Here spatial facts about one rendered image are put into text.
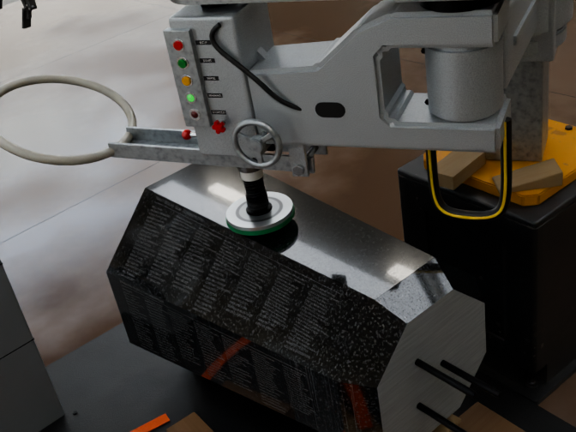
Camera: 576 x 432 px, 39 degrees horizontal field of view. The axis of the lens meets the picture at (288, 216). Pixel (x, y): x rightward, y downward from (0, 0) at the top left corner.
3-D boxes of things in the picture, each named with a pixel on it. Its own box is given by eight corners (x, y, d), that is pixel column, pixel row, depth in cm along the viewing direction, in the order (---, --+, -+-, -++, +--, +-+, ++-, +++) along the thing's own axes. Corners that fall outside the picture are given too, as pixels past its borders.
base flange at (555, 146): (504, 115, 312) (504, 104, 310) (621, 149, 277) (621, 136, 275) (417, 166, 289) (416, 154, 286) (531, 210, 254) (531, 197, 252)
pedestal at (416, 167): (503, 254, 361) (501, 102, 322) (641, 314, 314) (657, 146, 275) (400, 327, 329) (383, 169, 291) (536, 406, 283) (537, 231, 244)
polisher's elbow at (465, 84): (439, 90, 220) (435, 21, 210) (510, 93, 212) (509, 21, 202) (418, 122, 206) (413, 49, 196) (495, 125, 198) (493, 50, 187)
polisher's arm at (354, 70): (512, 153, 222) (510, -23, 197) (498, 197, 205) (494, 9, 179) (269, 144, 251) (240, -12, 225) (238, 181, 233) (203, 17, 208)
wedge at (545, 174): (554, 171, 264) (554, 157, 262) (562, 185, 256) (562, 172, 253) (492, 179, 266) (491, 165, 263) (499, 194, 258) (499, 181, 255)
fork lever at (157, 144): (332, 147, 242) (330, 132, 240) (310, 179, 228) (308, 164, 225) (135, 135, 268) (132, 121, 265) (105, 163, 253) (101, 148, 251)
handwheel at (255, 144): (297, 154, 228) (289, 105, 220) (284, 171, 220) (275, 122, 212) (249, 152, 234) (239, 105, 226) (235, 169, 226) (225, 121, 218)
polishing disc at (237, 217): (264, 237, 241) (263, 234, 240) (213, 221, 254) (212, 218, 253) (306, 203, 254) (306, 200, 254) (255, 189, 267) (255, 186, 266)
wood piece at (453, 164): (461, 157, 281) (460, 144, 279) (486, 163, 275) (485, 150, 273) (428, 182, 270) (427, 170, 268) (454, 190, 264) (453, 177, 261)
